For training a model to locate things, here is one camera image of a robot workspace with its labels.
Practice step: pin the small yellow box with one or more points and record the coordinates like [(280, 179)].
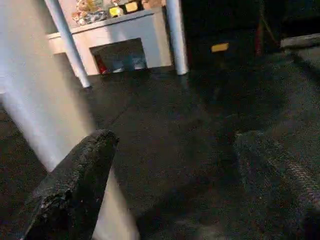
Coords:
[(116, 11), (132, 6)]

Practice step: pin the small tan tag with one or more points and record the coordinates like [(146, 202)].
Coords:
[(220, 47)]

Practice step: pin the small red bottle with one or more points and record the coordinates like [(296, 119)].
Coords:
[(101, 65)]

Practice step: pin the white glass-door cabinet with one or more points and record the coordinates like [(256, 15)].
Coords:
[(135, 30)]

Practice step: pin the silver crumpled object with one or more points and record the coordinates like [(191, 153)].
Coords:
[(92, 17)]

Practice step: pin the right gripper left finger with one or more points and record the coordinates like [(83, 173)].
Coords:
[(70, 195)]

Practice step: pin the white plastic table leg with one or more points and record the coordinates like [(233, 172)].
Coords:
[(176, 35), (35, 75), (67, 45)]

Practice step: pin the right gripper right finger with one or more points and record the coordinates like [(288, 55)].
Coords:
[(285, 190)]

